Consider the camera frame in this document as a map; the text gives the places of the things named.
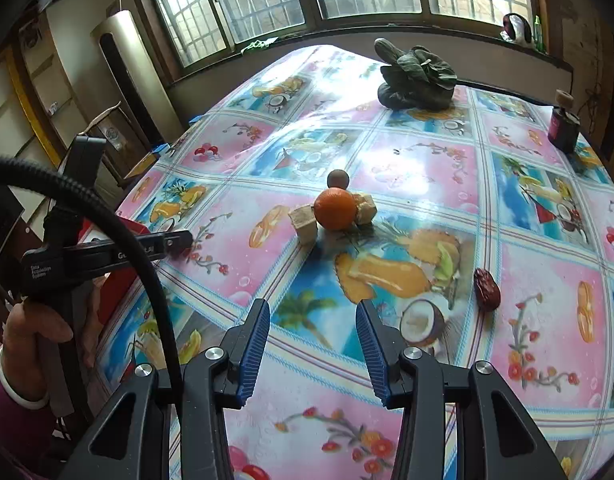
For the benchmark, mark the person's left hand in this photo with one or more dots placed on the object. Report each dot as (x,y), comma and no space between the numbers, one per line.
(22,330)

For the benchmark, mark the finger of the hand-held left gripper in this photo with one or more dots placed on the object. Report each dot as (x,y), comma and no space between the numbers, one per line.
(172,244)

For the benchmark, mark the large orange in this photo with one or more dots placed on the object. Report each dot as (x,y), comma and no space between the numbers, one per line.
(335,209)

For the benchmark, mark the brown longan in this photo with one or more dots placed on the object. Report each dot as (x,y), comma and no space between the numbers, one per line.
(338,178)

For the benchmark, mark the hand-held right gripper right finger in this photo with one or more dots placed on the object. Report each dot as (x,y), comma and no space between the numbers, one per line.
(372,355)

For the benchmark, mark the white standing air conditioner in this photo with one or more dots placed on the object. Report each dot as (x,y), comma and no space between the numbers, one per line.
(132,75)

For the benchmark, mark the fruit print plastic tablecloth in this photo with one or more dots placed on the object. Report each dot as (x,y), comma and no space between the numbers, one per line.
(437,170)

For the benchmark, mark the white bangle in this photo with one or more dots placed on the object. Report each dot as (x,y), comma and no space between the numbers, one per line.
(17,392)

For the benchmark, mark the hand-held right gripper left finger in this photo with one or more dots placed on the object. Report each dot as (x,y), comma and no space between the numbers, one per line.
(257,350)

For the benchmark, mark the brown cardboard box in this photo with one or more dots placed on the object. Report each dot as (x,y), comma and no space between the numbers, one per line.
(117,130)

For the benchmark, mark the dark jar with pink label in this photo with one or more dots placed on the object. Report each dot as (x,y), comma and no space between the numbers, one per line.
(563,130)

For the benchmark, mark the green plastic bottle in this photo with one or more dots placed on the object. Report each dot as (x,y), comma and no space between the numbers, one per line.
(538,32)

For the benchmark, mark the dark red date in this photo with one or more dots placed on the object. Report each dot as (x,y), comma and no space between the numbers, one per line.
(487,287)

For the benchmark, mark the dark green cloth bundle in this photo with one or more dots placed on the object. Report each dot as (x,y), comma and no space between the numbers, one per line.
(417,80)

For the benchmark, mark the person's left forearm pink sleeve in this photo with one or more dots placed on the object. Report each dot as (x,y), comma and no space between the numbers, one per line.
(7,435)

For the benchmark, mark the green cloth on windowsill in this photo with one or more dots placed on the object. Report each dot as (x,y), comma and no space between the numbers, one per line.
(259,44)

